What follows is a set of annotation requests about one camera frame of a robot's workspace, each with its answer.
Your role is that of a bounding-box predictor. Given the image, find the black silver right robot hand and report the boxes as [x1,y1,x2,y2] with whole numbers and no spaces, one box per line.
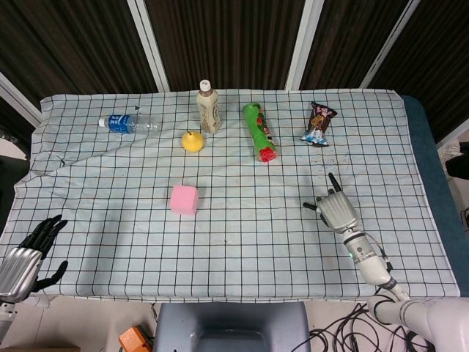
[314,172,359,233]

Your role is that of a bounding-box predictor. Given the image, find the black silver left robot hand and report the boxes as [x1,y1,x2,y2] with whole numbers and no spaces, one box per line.
[0,214,70,304]

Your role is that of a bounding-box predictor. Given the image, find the pink foam cube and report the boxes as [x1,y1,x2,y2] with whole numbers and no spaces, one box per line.
[170,184,200,218]

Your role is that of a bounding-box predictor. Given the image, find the dark brown snack bag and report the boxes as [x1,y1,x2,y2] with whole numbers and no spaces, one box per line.
[300,100,338,147]

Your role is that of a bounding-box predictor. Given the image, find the green chips can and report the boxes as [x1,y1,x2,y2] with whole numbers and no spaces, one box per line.
[242,103,278,164]

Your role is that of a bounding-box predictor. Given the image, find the white black sneaker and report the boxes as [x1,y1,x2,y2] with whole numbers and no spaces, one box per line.
[437,142,469,181]

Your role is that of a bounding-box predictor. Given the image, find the orange device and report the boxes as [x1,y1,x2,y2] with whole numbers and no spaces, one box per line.
[118,325,152,352]

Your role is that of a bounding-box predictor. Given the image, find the white grid-pattern tablecloth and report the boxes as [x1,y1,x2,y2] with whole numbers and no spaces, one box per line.
[0,87,462,304]

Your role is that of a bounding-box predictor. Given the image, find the yellow pear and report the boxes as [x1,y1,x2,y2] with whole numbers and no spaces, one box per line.
[181,130,205,154]

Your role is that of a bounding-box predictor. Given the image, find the beige milk tea bottle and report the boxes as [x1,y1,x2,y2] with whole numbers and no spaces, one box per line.
[195,80,223,134]

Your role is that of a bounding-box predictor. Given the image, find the clear blue-label water bottle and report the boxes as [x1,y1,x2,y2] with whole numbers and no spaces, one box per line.
[97,114,162,135]

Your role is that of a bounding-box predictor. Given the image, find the black floor cables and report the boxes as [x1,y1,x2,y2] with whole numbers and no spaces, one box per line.
[309,300,443,352]

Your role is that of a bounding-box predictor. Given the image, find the white partition frame post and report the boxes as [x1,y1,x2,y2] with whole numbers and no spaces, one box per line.
[361,0,421,89]
[127,0,170,93]
[0,71,44,126]
[285,0,325,91]

